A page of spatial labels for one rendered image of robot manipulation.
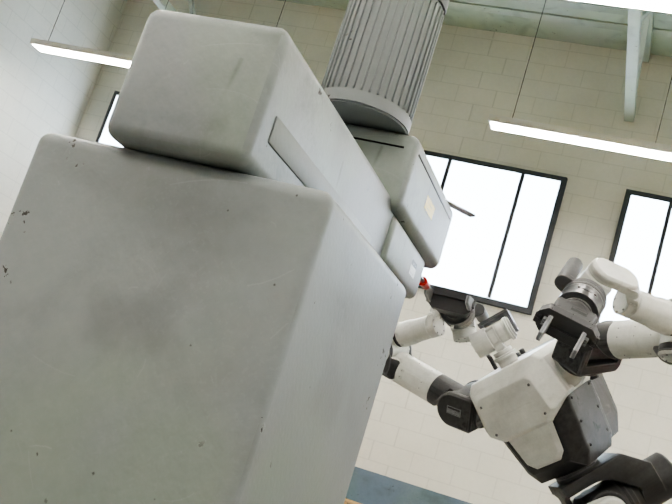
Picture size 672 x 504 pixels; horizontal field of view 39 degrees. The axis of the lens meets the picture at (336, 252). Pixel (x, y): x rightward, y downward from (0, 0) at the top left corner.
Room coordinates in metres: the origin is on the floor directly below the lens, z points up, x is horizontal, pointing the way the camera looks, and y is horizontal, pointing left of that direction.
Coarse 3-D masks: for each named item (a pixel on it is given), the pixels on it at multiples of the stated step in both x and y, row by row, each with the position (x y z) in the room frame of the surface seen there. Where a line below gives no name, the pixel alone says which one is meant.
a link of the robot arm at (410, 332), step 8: (408, 320) 2.62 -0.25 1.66; (416, 320) 2.60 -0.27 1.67; (424, 320) 2.57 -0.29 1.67; (400, 328) 2.62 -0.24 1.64; (408, 328) 2.60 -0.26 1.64; (416, 328) 2.59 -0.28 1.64; (424, 328) 2.57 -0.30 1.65; (400, 336) 2.62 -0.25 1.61; (408, 336) 2.61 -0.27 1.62; (416, 336) 2.60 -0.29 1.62; (424, 336) 2.59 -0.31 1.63; (392, 344) 2.64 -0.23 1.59; (400, 344) 2.64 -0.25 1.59; (408, 344) 2.63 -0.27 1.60; (392, 352) 2.64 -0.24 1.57; (408, 352) 2.70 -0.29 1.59
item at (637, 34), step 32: (160, 0) 9.83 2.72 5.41; (192, 0) 10.43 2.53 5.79; (288, 0) 10.52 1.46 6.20; (320, 0) 10.26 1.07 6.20; (480, 0) 9.12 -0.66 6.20; (512, 0) 8.88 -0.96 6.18; (544, 0) 8.69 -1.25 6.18; (512, 32) 9.58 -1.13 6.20; (544, 32) 9.36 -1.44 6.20; (576, 32) 9.15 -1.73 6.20; (608, 32) 8.95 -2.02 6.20; (640, 32) 7.45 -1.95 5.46; (640, 64) 8.63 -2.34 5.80
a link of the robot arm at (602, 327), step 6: (600, 324) 2.15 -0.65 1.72; (606, 324) 2.14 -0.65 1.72; (600, 330) 2.14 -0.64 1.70; (606, 330) 2.12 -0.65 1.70; (600, 336) 2.13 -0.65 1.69; (606, 336) 2.12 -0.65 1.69; (600, 342) 2.14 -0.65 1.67; (606, 342) 2.12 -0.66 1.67; (594, 348) 2.17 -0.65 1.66; (600, 348) 2.14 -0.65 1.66; (606, 348) 2.13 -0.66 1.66; (594, 354) 2.18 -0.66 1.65; (600, 354) 2.19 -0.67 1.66; (606, 354) 2.14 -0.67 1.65; (612, 354) 2.13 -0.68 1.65
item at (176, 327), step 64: (64, 192) 1.27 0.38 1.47; (128, 192) 1.24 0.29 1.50; (192, 192) 1.21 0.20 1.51; (256, 192) 1.18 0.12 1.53; (320, 192) 1.16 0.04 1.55; (0, 256) 1.29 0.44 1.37; (64, 256) 1.26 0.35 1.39; (128, 256) 1.23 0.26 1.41; (192, 256) 1.20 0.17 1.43; (256, 256) 1.17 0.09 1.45; (320, 256) 1.17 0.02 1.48; (0, 320) 1.28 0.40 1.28; (64, 320) 1.25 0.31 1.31; (128, 320) 1.22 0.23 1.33; (192, 320) 1.19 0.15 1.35; (256, 320) 1.16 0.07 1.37; (320, 320) 1.24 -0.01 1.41; (384, 320) 1.52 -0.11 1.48; (0, 384) 1.27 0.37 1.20; (64, 384) 1.24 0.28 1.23; (128, 384) 1.21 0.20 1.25; (192, 384) 1.18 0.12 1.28; (256, 384) 1.15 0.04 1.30; (320, 384) 1.31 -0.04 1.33; (0, 448) 1.25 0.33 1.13; (64, 448) 1.22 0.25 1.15; (128, 448) 1.20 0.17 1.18; (192, 448) 1.17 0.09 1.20; (256, 448) 1.16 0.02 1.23; (320, 448) 1.39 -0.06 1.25
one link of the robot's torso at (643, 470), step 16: (608, 464) 2.32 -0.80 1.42; (624, 464) 2.32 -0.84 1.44; (640, 464) 2.32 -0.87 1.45; (656, 464) 2.34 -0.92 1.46; (576, 480) 2.32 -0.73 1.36; (592, 480) 2.32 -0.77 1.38; (624, 480) 2.32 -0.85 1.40; (640, 480) 2.32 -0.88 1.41; (656, 480) 2.32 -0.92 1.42; (560, 496) 2.38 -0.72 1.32; (640, 496) 2.33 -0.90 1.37; (656, 496) 2.33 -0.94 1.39
